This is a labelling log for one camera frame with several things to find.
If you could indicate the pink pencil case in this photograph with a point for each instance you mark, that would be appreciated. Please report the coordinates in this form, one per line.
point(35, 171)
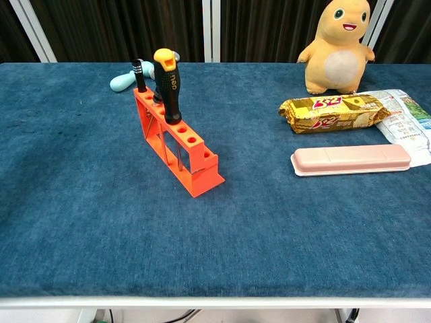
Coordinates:
point(350, 158)

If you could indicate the small black nut driver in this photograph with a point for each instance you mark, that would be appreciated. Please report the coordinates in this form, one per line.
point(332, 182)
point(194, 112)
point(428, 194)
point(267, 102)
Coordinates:
point(139, 79)

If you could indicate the white frame post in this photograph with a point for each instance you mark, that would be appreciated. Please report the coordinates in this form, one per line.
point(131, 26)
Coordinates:
point(378, 20)
point(33, 33)
point(211, 30)

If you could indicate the black orange flathead screwdriver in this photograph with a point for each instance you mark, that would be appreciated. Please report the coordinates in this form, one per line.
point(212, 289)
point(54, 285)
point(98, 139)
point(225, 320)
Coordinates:
point(170, 94)

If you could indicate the white crumpled snack packet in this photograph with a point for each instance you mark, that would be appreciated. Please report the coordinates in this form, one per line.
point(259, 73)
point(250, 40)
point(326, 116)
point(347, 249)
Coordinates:
point(407, 124)

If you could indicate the white table leg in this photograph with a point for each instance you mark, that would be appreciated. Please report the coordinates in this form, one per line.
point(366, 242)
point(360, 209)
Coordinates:
point(341, 316)
point(87, 316)

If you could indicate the yellow plush toy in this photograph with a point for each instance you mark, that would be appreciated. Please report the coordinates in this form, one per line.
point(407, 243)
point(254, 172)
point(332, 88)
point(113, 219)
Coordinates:
point(336, 60)

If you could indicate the dark pleated curtain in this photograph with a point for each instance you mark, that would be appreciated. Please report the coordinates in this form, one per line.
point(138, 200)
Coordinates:
point(262, 30)
point(118, 30)
point(13, 43)
point(410, 30)

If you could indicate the blue table cloth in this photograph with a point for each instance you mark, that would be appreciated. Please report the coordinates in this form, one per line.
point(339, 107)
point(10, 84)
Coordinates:
point(235, 235)

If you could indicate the grey black handled tool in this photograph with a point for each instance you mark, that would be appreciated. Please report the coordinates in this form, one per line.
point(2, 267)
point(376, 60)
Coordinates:
point(156, 99)

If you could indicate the gold biscuit pack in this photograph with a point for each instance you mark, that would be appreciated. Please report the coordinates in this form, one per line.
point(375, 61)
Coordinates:
point(333, 114)

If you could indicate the orange tool rack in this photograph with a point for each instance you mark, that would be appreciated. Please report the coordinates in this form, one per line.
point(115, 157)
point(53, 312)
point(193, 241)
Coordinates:
point(202, 178)

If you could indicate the light blue toy hammer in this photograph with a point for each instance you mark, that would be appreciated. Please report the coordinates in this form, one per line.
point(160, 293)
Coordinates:
point(121, 83)

